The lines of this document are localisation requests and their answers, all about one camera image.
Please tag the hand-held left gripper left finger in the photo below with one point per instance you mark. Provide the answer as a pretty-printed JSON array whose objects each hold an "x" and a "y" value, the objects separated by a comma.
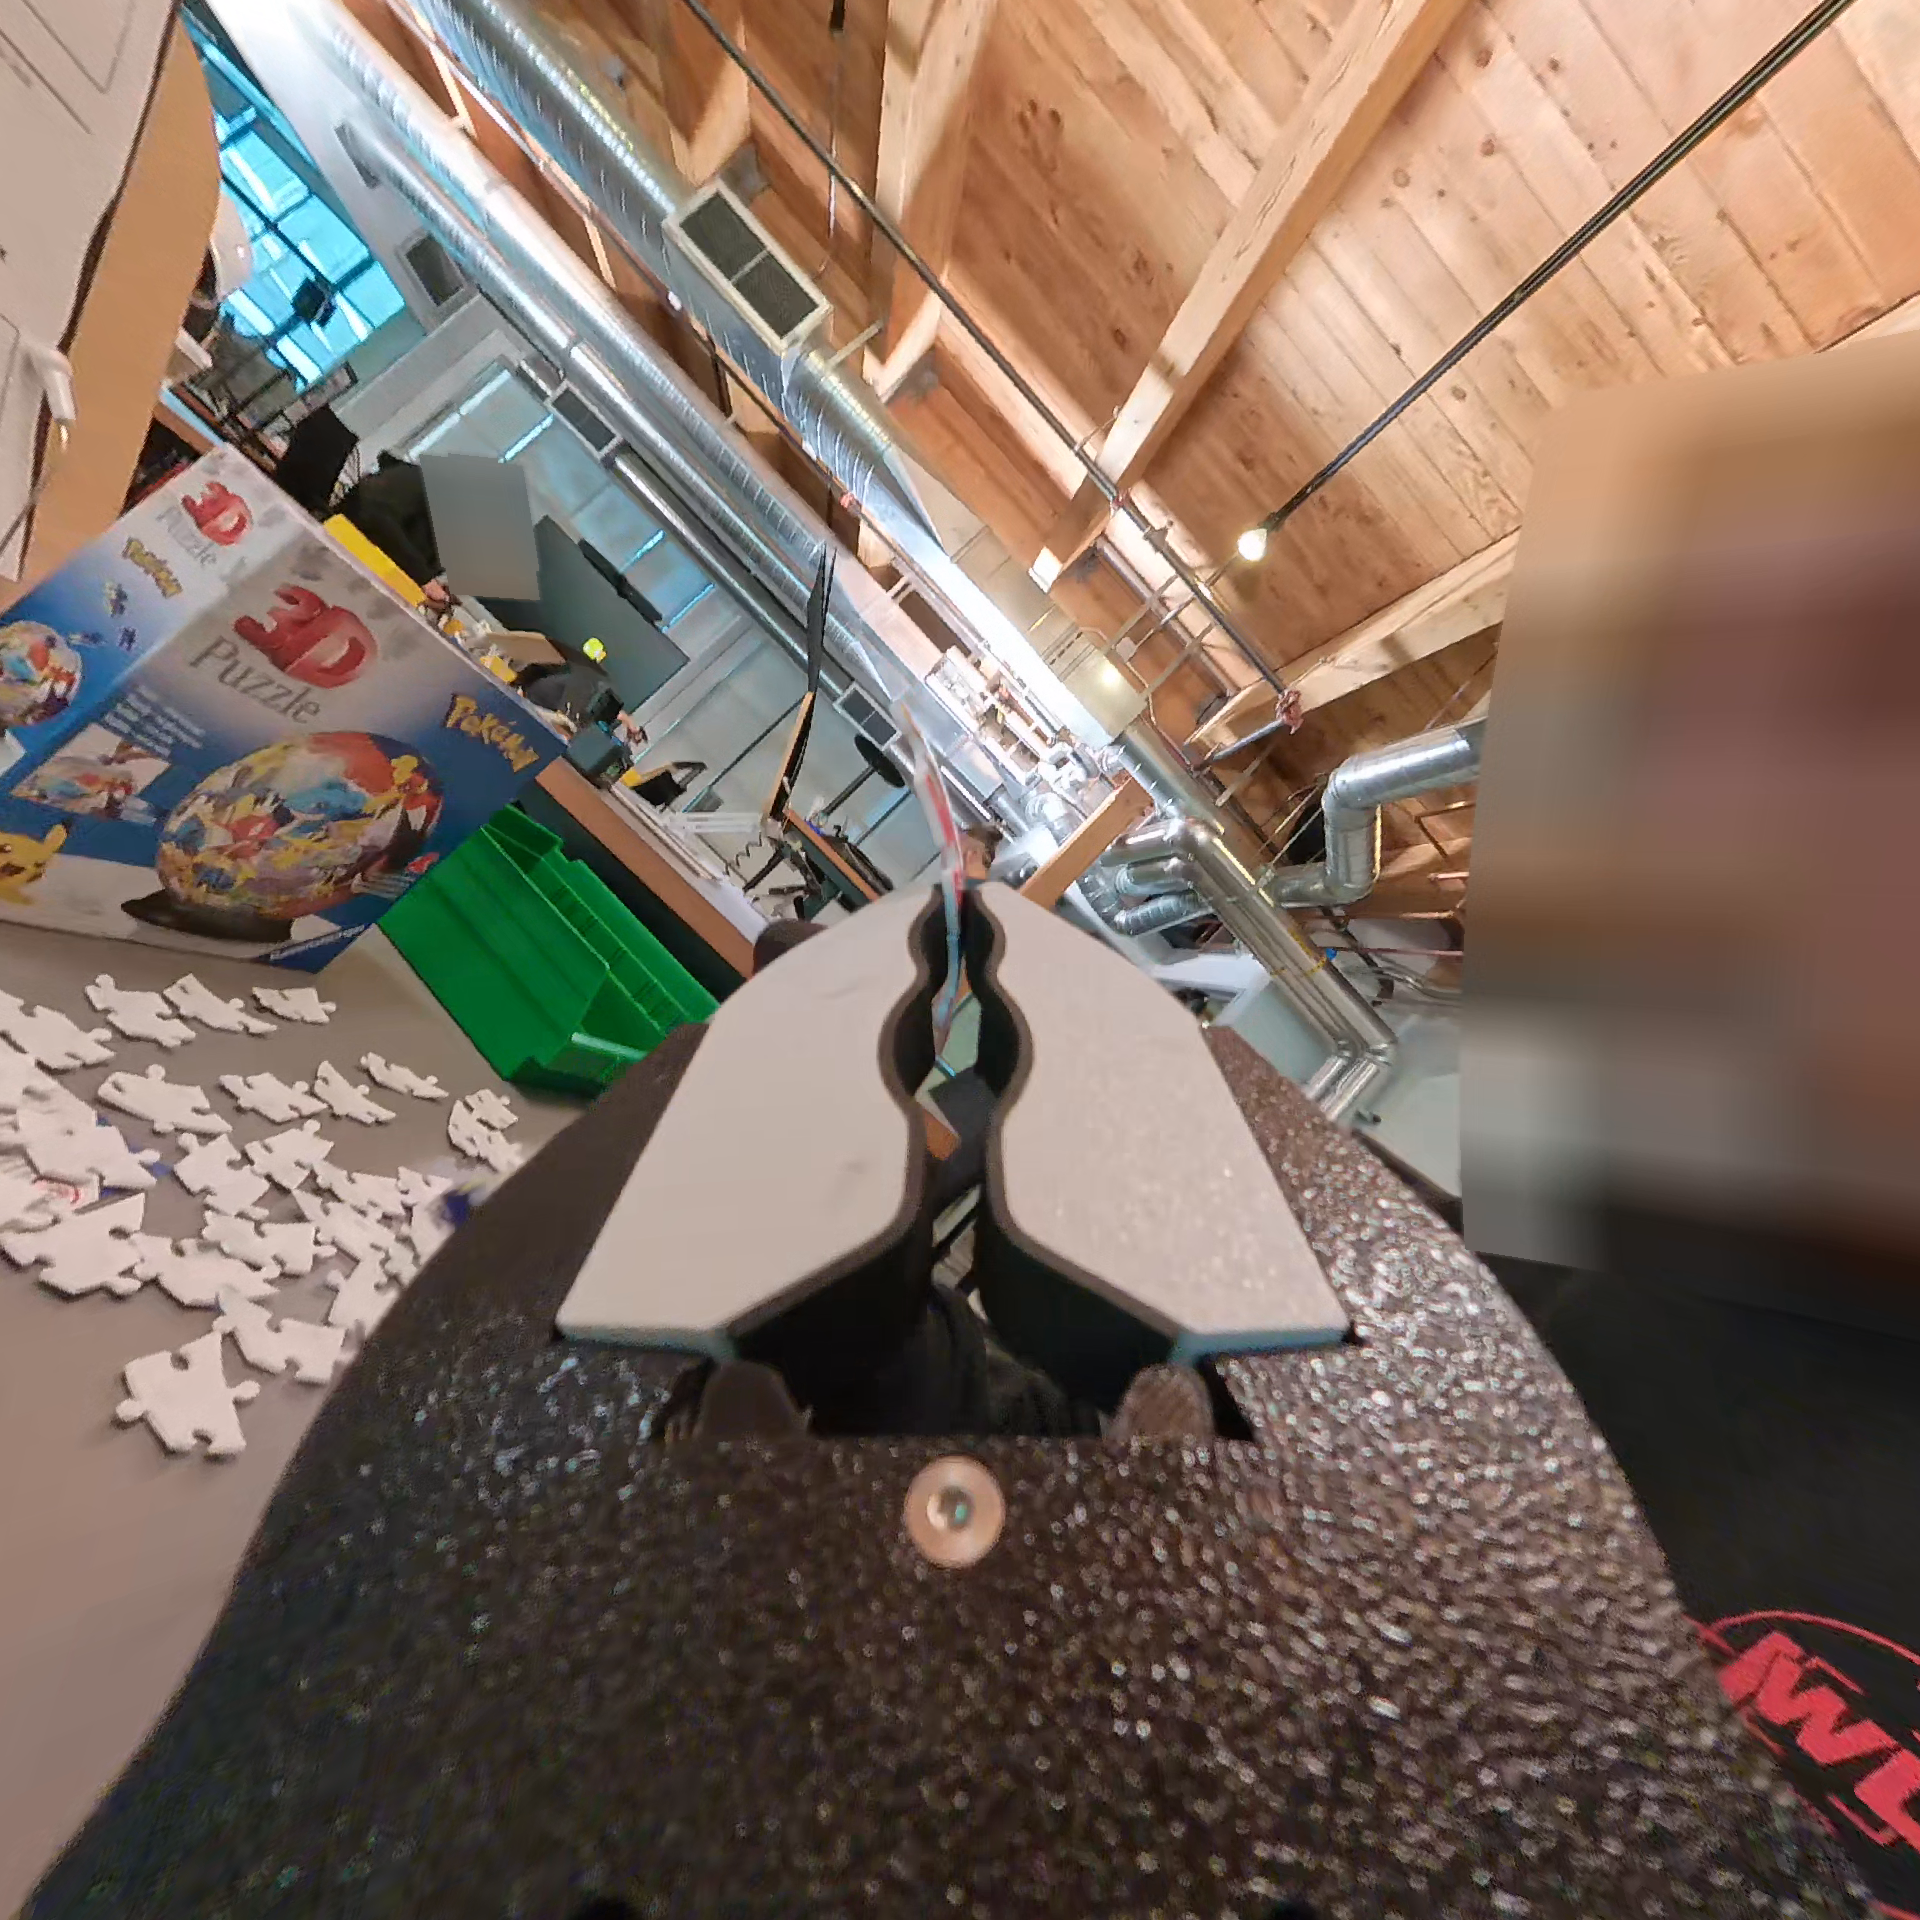
[{"x": 748, "y": 1186}]

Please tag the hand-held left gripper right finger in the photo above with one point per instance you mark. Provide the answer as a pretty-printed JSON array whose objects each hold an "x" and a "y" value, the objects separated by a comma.
[{"x": 1155, "y": 1186}]

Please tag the joined puzzle pieces strip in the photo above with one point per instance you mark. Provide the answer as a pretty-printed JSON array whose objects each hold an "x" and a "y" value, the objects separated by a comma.
[{"x": 933, "y": 803}]

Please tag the pile of white puzzle pieces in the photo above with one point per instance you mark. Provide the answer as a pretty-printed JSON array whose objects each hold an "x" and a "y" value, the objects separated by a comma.
[{"x": 182, "y": 1394}]

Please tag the blue puzzle box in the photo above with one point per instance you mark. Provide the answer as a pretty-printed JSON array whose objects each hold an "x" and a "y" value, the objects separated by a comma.
[{"x": 303, "y": 675}]

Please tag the green plastic bins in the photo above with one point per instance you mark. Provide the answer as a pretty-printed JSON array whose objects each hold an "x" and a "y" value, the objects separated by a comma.
[{"x": 523, "y": 944}]

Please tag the person's black sweater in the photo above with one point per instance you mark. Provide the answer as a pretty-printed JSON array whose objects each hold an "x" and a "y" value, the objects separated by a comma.
[{"x": 1651, "y": 1424}]

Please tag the ceiling spot lamp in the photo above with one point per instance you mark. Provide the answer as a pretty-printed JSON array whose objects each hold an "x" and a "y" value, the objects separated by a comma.
[{"x": 1252, "y": 542}]

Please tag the brown cardboard panel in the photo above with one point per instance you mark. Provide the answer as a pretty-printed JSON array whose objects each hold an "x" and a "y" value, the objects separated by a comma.
[{"x": 152, "y": 301}]

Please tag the silver elbow duct pipes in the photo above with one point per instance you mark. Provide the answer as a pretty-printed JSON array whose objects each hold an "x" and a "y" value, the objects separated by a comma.
[{"x": 1380, "y": 794}]

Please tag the silver ventilation duct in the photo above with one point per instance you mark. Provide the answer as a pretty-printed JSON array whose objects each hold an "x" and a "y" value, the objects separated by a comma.
[{"x": 600, "y": 152}]

